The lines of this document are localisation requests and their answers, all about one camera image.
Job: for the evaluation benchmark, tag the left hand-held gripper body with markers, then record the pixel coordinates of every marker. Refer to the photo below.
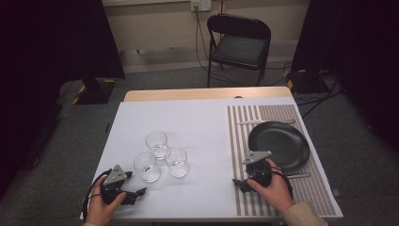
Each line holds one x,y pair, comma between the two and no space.
114,177

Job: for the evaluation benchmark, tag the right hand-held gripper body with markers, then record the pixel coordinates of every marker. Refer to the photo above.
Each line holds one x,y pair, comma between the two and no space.
259,174

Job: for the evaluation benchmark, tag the clear drinking glass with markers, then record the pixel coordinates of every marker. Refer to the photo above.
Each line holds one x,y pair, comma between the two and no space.
157,147
147,171
177,165

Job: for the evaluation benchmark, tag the person's right hand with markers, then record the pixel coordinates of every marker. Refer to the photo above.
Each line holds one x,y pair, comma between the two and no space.
277,191

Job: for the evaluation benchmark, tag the person's left hand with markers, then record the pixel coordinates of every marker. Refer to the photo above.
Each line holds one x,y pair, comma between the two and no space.
97,207

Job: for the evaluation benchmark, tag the black round plate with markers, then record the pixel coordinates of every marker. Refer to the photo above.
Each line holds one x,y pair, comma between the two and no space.
282,142

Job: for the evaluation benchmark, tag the silver cutlery piece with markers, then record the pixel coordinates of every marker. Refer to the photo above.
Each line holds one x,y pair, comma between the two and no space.
299,176

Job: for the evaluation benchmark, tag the silver table knife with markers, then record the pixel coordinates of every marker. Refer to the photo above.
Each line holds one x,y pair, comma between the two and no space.
251,122

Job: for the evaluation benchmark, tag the striped placemat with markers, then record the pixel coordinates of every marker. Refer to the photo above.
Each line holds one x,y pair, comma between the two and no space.
313,188

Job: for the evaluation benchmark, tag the black stand base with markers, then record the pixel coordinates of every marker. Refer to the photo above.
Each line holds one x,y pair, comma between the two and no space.
94,92
306,83

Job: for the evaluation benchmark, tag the wooden table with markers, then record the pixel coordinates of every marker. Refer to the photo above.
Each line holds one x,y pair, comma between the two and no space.
188,93

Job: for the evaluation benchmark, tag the black folding chair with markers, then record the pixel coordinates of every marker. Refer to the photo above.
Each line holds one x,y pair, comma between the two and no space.
240,48

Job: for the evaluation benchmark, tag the black curtain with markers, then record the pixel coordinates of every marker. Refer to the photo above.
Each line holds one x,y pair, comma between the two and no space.
360,62
47,62

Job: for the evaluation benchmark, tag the white wall outlet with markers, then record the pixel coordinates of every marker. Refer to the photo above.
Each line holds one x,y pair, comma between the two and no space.
200,5

